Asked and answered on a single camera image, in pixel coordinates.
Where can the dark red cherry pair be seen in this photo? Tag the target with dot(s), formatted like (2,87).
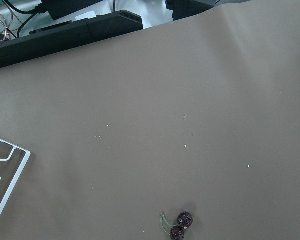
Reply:
(176,231)

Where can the black power strip bar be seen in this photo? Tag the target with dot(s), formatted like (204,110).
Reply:
(68,35)

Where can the white wire cup rack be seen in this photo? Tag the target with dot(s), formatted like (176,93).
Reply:
(13,160)

